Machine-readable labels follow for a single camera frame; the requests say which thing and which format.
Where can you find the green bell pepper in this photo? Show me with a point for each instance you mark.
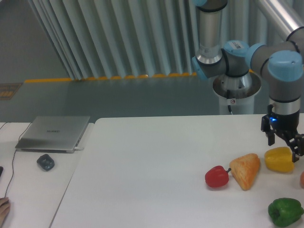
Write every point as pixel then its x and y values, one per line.
pixel 285 211

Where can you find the silver closed laptop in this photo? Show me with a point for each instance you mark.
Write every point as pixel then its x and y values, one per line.
pixel 53 134

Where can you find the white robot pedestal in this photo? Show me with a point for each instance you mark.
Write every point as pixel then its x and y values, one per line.
pixel 236 101

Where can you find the yellow bell pepper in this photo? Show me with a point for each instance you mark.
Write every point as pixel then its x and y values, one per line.
pixel 279 159

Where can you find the red bell pepper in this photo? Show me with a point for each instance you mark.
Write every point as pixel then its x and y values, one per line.
pixel 217 177

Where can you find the brown egg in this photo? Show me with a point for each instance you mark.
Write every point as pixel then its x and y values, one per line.
pixel 302 179

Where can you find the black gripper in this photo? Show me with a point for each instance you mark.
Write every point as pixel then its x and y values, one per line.
pixel 285 125

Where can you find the black device at edge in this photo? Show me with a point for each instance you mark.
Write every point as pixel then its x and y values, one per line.
pixel 1 170

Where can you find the orange triangular bread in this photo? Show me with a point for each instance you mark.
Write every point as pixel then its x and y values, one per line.
pixel 244 169

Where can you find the person's hand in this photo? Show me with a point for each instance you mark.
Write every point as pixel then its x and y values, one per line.
pixel 4 208

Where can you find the white USB plug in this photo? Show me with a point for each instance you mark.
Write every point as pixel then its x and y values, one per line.
pixel 78 148

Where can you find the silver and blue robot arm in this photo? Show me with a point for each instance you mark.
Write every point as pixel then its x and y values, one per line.
pixel 282 71

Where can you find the white pleated curtain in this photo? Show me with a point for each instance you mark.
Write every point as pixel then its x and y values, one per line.
pixel 108 38

